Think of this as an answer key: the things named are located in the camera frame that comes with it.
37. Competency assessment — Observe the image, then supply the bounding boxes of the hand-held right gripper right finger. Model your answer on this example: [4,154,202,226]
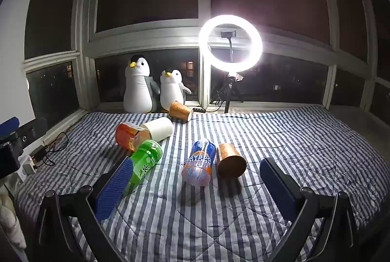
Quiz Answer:
[260,157,361,262]

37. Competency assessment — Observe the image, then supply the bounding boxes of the green printed cup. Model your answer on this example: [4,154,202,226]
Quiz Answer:
[122,139,163,185]

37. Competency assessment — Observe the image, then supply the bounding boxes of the white window frame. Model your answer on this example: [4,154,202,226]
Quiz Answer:
[23,0,390,113]

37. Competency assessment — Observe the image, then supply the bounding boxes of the black charger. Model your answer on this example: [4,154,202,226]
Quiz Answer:
[31,146,47,163]

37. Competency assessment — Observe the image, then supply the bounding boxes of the ring light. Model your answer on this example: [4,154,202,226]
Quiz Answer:
[198,15,263,74]

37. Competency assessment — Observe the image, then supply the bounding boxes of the small penguin plush toy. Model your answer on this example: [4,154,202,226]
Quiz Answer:
[160,69,192,112]

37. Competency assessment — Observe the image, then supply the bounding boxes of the blue and orange printed cup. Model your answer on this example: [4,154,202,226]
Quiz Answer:
[182,138,216,186]

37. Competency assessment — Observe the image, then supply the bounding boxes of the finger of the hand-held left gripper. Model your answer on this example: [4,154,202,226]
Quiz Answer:
[0,116,21,138]

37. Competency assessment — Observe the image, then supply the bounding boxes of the white cloth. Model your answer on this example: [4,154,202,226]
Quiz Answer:
[0,180,27,254]

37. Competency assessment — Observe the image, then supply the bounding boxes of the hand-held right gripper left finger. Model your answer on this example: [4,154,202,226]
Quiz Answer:
[35,156,135,262]

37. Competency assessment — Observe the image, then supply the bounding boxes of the copper paper cup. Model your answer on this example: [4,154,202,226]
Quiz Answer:
[168,100,194,122]
[216,143,247,180]

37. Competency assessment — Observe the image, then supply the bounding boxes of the black phone holder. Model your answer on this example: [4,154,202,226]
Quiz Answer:
[221,31,237,64]

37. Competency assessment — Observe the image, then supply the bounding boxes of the white power strip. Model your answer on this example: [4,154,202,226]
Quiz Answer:
[18,155,41,182]

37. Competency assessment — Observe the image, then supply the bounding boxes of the blue white striped blanket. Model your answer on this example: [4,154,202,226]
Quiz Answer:
[17,105,390,262]

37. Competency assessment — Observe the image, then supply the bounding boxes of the white paper cup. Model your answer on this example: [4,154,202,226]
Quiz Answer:
[140,116,174,141]

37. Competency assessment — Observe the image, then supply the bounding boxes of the black tripod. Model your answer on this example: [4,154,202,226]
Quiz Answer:
[210,73,244,114]

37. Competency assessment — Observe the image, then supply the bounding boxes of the black cable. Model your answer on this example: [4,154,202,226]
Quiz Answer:
[41,132,71,165]

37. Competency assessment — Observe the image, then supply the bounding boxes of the large penguin plush toy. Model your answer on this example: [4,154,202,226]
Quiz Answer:
[123,55,161,114]

